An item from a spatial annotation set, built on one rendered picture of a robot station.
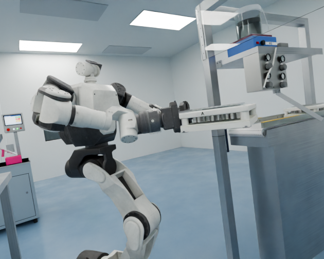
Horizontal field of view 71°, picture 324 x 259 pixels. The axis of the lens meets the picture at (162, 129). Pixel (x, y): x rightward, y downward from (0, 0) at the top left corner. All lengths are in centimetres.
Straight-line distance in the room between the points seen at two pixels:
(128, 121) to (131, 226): 51
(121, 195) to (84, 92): 52
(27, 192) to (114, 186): 217
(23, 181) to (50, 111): 245
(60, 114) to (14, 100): 517
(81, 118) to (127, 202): 53
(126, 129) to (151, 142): 595
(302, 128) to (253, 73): 52
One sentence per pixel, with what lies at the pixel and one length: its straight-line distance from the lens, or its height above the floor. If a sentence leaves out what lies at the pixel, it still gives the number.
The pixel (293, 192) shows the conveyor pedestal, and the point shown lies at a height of 49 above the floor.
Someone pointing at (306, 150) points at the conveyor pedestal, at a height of 73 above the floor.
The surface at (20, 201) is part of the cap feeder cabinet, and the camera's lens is 324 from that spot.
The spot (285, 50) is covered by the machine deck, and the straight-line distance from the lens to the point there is 153.
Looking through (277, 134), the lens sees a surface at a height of 89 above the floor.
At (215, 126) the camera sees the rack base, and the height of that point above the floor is 103.
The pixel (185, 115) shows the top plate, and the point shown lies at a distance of 83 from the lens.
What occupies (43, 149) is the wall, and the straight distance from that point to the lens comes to 591.
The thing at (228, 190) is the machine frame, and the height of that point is 53.
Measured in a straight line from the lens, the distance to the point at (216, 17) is 149.
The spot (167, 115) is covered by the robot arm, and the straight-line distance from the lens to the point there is 86.
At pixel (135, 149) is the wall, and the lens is 654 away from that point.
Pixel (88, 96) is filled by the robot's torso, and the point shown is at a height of 122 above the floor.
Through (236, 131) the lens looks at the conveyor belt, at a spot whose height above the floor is 93.
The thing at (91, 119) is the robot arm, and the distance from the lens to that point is 79.
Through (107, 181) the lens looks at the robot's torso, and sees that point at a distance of 114.
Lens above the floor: 109
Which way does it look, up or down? 3 degrees down
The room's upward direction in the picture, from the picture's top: 8 degrees counter-clockwise
